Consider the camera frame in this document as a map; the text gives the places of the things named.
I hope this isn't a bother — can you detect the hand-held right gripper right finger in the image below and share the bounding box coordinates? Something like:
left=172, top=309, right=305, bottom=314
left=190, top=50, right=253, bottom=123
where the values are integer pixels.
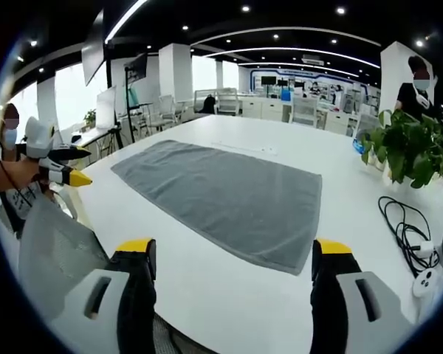
left=309, top=238, right=416, bottom=354

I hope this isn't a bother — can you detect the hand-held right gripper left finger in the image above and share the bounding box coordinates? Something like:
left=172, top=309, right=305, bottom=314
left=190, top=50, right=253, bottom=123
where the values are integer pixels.
left=49, top=238, right=158, bottom=354

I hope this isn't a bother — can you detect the grey towel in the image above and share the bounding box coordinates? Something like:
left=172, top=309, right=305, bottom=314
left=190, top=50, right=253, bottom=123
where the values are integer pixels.
left=110, top=139, right=323, bottom=276

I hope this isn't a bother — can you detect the person's white printed shirt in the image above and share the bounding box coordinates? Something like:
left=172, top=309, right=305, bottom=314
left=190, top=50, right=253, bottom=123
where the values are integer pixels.
left=0, top=182, right=41, bottom=232

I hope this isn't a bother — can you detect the white board panel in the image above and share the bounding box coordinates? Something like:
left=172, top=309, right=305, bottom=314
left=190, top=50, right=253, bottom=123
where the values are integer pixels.
left=95, top=86, right=118, bottom=131

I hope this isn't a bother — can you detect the grey mesh office chair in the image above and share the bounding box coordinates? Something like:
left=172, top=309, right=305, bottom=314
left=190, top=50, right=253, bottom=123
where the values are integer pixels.
left=17, top=198, right=111, bottom=322

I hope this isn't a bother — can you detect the white table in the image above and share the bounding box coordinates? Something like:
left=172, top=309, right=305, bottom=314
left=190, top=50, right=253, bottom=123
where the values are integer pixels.
left=72, top=114, right=443, bottom=354

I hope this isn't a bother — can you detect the hanging display screen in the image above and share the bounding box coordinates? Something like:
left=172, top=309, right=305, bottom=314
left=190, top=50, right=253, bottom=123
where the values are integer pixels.
left=80, top=10, right=107, bottom=88

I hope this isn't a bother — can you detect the white handheld controller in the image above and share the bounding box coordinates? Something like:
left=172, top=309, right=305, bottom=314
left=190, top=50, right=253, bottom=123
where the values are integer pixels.
left=412, top=224, right=443, bottom=298

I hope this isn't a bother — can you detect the white power adapter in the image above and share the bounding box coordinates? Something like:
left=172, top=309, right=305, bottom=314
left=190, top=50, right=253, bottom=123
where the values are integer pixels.
left=409, top=241, right=436, bottom=259

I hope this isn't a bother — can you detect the white office chair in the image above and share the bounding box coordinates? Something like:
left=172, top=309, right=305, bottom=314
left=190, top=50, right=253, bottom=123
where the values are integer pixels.
left=215, top=87, right=241, bottom=117
left=147, top=94, right=180, bottom=130
left=289, top=95, right=320, bottom=127

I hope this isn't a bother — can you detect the black backpack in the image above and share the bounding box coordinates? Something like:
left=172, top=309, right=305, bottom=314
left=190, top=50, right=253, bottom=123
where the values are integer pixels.
left=202, top=94, right=218, bottom=116

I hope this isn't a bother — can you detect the green potted plant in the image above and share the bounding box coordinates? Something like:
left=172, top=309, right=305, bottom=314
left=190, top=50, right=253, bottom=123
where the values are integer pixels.
left=360, top=108, right=443, bottom=191

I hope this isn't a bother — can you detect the white table socket strip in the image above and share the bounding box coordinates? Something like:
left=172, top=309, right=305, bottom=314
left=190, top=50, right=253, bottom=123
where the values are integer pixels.
left=210, top=141, right=278, bottom=154

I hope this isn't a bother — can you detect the thin black cable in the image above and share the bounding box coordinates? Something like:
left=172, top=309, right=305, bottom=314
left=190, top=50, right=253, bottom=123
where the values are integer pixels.
left=0, top=139, right=36, bottom=209

